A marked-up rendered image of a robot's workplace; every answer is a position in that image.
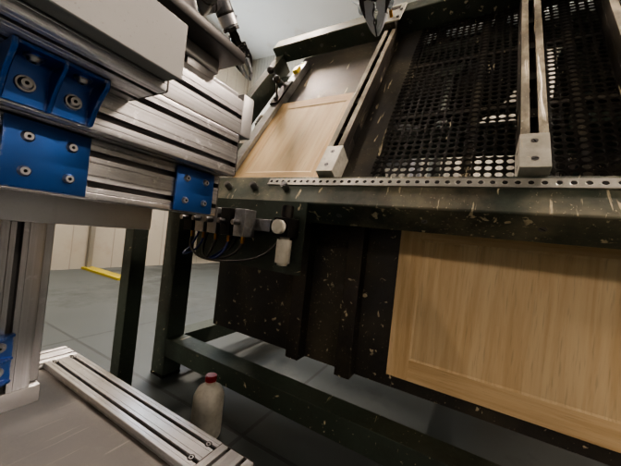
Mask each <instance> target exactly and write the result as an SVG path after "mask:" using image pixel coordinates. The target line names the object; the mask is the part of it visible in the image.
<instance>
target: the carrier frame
mask: <svg viewBox="0 0 621 466"><path fill-rule="evenodd" d="M181 214H182V213H175V212H168V220H167V229H166V237H165V246H164V260H163V269H162V277H161V286H160V294H159V302H158V311H157V319H156V327H155V335H154V343H153V352H152V368H151V373H152V374H155V375H156V376H158V377H160V378H162V379H164V378H166V377H167V376H170V375H172V374H176V373H179V372H180V364H182V365H184V366H186V367H187V368H189V369H190V370H192V371H194V372H196V373H198V374H201V375H203V376H205V375H207V373H216V374H217V380H216V382H217V383H220V384H221V385H222V386H225V387H227V388H229V389H231V390H233V391H235V392H237V393H238V394H240V395H242V396H244V397H246V398H248V399H251V400H253V401H255V402H257V403H259V404H261V405H263V406H264V407H266V408H268V409H270V410H272V411H275V412H277V413H279V414H281V415H283V416H285V417H287V418H288V419H290V420H292V421H294V422H296V423H299V424H301V425H303V426H305V427H307V428H309V429H311V430H312V431H314V432H316V433H318V434H320V435H323V436H325V437H327V438H329V439H331V440H333V441H335V442H336V443H338V444H340V445H342V446H344V447H346V448H349V449H351V450H353V451H355V452H357V453H359V454H360V455H362V456H364V457H366V458H368V459H370V460H373V461H375V462H377V463H379V464H381V465H383V466H501V465H499V464H497V463H494V462H492V461H489V460H487V459H484V458H482V457H479V456H477V455H474V454H472V453H470V452H467V451H466V450H463V449H461V448H457V447H455V446H452V445H450V444H448V443H445V442H444V441H441V440H439V439H437V438H434V437H432V436H429V435H425V434H424V433H422V432H419V431H417V430H414V429H412V428H410V427H407V426H405V425H403V424H401V423H397V422H395V421H392V420H390V419H388V418H385V417H383V416H381V415H379V414H376V413H374V412H372V411H368V410H365V409H363V408H361V407H359V406H357V405H354V404H352V403H350V402H347V401H345V400H342V399H340V398H337V397H335V396H332V395H330V394H327V393H325V392H323V391H321V390H319V389H316V388H314V387H312V386H308V385H305V384H303V383H301V382H299V381H297V380H294V379H292V378H290V377H287V376H285V375H282V374H279V373H277V372H275V371H272V370H270V369H267V368H265V367H263V366H260V365H259V364H256V363H254V362H250V361H248V360H245V359H243V358H241V357H238V356H237V355H234V354H232V353H229V352H227V351H225V350H222V349H218V348H217V347H215V346H212V345H210V344H207V343H205V342H208V341H211V340H213V339H216V338H219V337H223V336H226V335H229V334H232V333H235V332H239V333H241V334H244V335H247V336H249V337H254V338H257V339H259V340H261V341H264V342H267V343H270V344H273V345H275V346H277V347H280V348H283V349H285V350H286V357H288V358H291V359H293V360H296V361H297V360H299V359H300V358H302V357H304V356H306V357H309V358H311V359H314V360H316V361H319V362H323V363H326V364H329V365H332V366H334V368H335V371H334V374H335V375H337V376H340V377H343V378H345V379H347V380H348V379H349V378H350V377H351V376H352V375H353V374H357V375H359V376H362V377H365V378H368V379H370V380H372V381H375V382H378V383H381V384H383V385H386V386H390V387H393V388H395V389H398V390H401V391H404V392H407V393H409V394H411V395H414V396H417V397H419V398H422V399H427V400H429V401H431V402H434V403H437V404H440V405H443V406H445V407H447V408H450V409H453V410H455V411H460V412H463V413H466V414H467V415H470V416H473V417H476V418H479V419H481V420H484V421H486V422H489V423H493V424H496V425H499V426H502V427H504V428H506V429H509V430H512V431H515V432H517V433H520V434H523V435H527V436H529V437H532V438H535V439H538V440H540V441H542V442H545V443H548V444H551V445H553V446H556V447H559V448H563V449H565V450H568V451H571V452H574V453H576V454H579V455H581V456H584V457H587V458H589V459H592V460H597V461H599V462H601V463H604V464H607V465H610V466H621V453H618V452H615V451H612V450H611V449H608V448H603V447H600V446H597V445H594V444H592V443H589V442H586V441H583V440H580V439H577V438H575V437H572V436H569V435H564V434H561V433H558V432H556V431H554V430H551V429H548V428H545V427H542V426H539V425H537V424H534V423H529V422H526V421H523V420H520V419H518V418H515V417H512V416H509V415H506V414H503V413H501V412H498V411H494V410H491V409H488V408H485V407H482V406H480V405H477V404H474V403H471V402H468V401H465V400H463V399H458V398H455V397H452V396H449V395H446V394H444V393H441V392H439V391H436V390H433V389H430V388H428V387H425V386H420V385H417V384H414V383H411V382H409V381H406V380H403V379H400V378H397V377H394V376H392V375H389V374H386V366H387V358H388V350H389V341H390V333H391V324H392V315H393V307H394V298H395V290H396V274H397V265H398V256H399V248H400V240H401V231H402V230H393V229H382V228H371V227H352V226H340V225H330V224H319V223H309V222H306V226H305V235H304V243H303V252H302V260H301V269H300V276H293V275H289V274H284V273H279V272H275V271H270V270H265V269H261V268H256V267H251V266H246V265H242V264H233V263H229V262H220V265H219V274H218V282H217V290H216V299H215V307H214V316H213V319H209V320H205V321H202V322H198V323H195V324H191V325H185V322H186V313H187V305H188V296H189V281H190V273H191V265H192V256H193V252H192V253H189V254H182V252H183V251H184V250H185V249H186V248H187V247H188V246H189V239H190V230H187V229H183V226H184V219H180V215H181ZM183 215H184V214H183Z"/></svg>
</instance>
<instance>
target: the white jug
mask: <svg viewBox="0 0 621 466"><path fill-rule="evenodd" d="M216 380H217V374H216V373H207V375H205V383H202V384H200V385H199V386H198V388H197V389H196V391H195V393H194V395H193V401H192V410H191V418H190V423H192V424H194V425H195V426H197V427H198V428H200V429H201V430H202V431H204V432H205V433H207V434H209V435H211V436H212V437H214V438H217V437H218V436H219V435H220V432H221V423H222V415H223V407H224V398H225V392H224V390H223V387H222V385H221V384H220V383H217V382H216Z"/></svg>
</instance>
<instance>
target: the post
mask: <svg viewBox="0 0 621 466"><path fill-rule="evenodd" d="M148 236H149V230H145V229H131V228H126V236H125V244H124V251H123V260H122V268H121V277H120V285H119V293H118V301H117V309H116V325H115V333H114V342H113V349H112V358H111V366H110V374H113V375H114V376H116V377H117V378H119V379H121V380H122V381H124V382H125V383H127V384H129V385H130V386H131V384H132V375H133V367H134V359H135V350H136V342H137V334H138V326H139V318H140V302H141V293H142V285H143V278H144V269H145V261H146V252H147V244H148Z"/></svg>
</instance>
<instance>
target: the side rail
mask: <svg viewBox="0 0 621 466"><path fill-rule="evenodd" d="M270 66H272V67H273V68H274V73H275V74H276V75H278V76H280V78H281V79H282V78H283V77H287V75H288V74H289V72H290V70H289V68H288V65H287V63H286V60H285V57H284V56H283V55H280V56H277V57H276V58H275V59H274V61H273V62H272V63H271V65H270ZM273 77H274V74H269V73H268V72H267V69H266V70H265V71H264V72H263V73H262V75H261V76H260V77H259V79H258V80H257V81H256V82H255V84H254V85H253V86H252V87H251V89H250V90H249V91H248V93H247V94H246V95H247V96H248V97H249V98H250V99H252V100H253V101H254V106H253V115H252V123H251V125H252V124H253V122H254V121H255V120H256V118H257V117H258V115H259V114H260V113H261V111H262V110H263V108H264V107H265V106H266V105H267V104H268V102H269V101H270V99H271V98H272V97H273V95H274V94H275V83H274V81H273Z"/></svg>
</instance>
